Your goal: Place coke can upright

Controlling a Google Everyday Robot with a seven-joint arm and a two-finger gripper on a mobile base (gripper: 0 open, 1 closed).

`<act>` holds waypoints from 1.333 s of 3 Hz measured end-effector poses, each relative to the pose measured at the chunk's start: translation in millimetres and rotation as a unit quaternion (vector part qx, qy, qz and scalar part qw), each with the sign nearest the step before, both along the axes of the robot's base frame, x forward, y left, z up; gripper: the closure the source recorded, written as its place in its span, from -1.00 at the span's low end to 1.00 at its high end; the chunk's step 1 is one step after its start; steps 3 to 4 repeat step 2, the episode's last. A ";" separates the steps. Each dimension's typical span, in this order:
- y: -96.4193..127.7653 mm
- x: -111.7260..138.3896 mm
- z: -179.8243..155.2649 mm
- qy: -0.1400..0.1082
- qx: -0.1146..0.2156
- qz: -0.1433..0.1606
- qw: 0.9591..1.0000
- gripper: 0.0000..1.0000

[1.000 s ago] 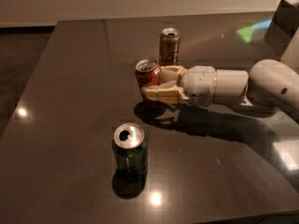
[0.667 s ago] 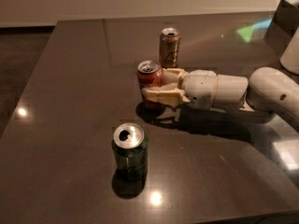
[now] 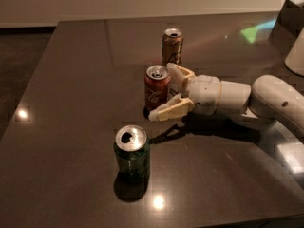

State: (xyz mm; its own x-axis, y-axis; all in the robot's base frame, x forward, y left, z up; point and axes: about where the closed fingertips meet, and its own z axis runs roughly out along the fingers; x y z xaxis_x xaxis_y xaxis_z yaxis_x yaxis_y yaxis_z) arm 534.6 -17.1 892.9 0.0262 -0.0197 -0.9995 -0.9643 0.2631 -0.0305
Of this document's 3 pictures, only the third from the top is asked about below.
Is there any red coke can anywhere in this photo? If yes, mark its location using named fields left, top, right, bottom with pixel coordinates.
left=144, top=65, right=171, bottom=111

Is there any gold brown soda can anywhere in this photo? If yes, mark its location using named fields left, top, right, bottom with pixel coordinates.
left=161, top=28, right=183, bottom=66

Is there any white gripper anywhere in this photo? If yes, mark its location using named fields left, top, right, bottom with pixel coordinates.
left=148, top=63, right=221, bottom=122

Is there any green soda can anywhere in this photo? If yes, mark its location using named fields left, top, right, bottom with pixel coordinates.
left=114, top=125, right=150, bottom=182

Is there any dark box at table corner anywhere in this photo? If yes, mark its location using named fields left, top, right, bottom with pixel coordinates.
left=269, top=0, right=304, bottom=55

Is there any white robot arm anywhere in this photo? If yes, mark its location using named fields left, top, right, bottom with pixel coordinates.
left=148, top=63, right=304, bottom=142

